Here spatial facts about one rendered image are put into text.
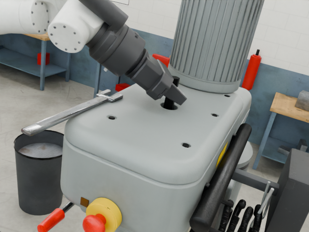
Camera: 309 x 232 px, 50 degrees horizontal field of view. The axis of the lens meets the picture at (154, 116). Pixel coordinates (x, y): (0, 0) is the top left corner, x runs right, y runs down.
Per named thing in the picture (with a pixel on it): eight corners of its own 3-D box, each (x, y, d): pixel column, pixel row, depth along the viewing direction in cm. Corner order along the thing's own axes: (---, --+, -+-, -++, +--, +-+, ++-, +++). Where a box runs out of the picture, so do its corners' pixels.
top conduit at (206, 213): (206, 238, 53) (212, 222, 51) (182, 227, 54) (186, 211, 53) (249, 136, 92) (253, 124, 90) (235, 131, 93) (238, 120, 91)
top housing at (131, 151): (174, 259, 53) (196, 178, 47) (44, 196, 61) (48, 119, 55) (232, 146, 94) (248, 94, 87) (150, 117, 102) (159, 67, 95)
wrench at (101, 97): (35, 139, 48) (35, 134, 48) (15, 130, 50) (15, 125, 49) (122, 98, 69) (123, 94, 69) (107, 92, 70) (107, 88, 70)
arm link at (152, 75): (141, 89, 74) (98, 56, 69) (169, 56, 71) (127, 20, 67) (148, 113, 63) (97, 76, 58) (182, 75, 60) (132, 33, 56)
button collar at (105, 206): (113, 240, 54) (118, 212, 52) (83, 225, 56) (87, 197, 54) (119, 233, 56) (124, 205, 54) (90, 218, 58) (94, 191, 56)
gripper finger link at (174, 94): (178, 106, 69) (156, 89, 67) (188, 95, 68) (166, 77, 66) (180, 109, 67) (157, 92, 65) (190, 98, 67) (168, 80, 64)
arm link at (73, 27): (91, 78, 62) (38, 40, 57) (110, 43, 68) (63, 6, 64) (126, 47, 54) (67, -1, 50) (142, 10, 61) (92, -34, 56)
